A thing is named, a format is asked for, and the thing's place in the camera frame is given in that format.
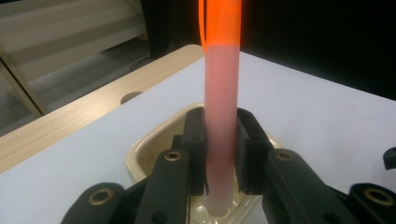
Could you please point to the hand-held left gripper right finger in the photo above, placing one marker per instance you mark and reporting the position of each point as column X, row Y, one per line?
column 280, row 186

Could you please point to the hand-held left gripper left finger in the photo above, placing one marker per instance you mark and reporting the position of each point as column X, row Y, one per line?
column 174, row 180

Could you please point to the cream square pen holder cup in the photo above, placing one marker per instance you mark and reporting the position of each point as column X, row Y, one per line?
column 146, row 155

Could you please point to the orange highlighter pen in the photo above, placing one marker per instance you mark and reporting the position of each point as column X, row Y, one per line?
column 221, row 93

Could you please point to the white table mat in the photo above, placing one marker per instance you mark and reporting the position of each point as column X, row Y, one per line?
column 311, row 109

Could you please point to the dark curtain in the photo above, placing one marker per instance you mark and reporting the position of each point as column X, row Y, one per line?
column 311, row 37

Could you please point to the beige wooden shelf unit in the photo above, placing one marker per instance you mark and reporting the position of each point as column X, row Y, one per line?
column 62, row 28

